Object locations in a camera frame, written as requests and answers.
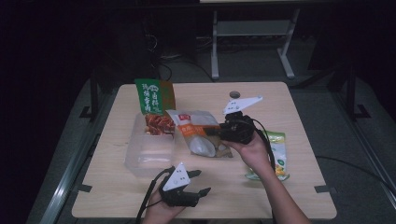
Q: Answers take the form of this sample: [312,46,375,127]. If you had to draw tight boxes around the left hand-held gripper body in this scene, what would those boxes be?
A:
[158,161,201,208]

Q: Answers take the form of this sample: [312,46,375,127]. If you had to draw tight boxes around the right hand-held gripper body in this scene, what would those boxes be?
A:
[219,95,263,146]

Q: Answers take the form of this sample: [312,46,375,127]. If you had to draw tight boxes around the white and orange food packet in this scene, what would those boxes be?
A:
[165,108,233,160]

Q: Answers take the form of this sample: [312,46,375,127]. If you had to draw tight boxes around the clear plastic container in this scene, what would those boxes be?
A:
[123,111,177,178]

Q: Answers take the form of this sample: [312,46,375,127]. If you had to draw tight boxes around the light green food packet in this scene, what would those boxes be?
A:
[245,130,290,182]

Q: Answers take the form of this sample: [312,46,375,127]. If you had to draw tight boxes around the green and red seasoning packet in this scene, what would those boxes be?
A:
[134,77,177,136]

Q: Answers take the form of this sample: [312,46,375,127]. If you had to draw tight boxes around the person's right hand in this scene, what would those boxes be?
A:
[222,133,274,175]

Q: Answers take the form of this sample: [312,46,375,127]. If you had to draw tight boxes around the person's left hand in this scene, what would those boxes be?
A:
[141,189,187,224]

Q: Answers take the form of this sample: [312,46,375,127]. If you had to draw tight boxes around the white metal stand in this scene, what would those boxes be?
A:
[210,7,302,80]

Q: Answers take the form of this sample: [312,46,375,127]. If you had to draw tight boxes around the black metal stand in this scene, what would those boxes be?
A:
[78,70,101,121]
[345,64,372,121]

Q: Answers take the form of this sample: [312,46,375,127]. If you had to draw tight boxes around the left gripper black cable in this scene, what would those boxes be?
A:
[135,166,176,224]

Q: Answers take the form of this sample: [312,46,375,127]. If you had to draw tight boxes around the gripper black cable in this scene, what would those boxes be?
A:
[248,118,277,173]
[135,166,176,224]

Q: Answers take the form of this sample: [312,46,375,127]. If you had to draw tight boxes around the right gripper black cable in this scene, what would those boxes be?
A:
[248,118,277,173]

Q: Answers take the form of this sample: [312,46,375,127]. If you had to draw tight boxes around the tangle of black floor cables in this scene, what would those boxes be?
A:
[142,31,216,84]

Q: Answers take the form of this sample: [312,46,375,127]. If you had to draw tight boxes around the black floor cable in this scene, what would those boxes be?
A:
[315,155,396,195]

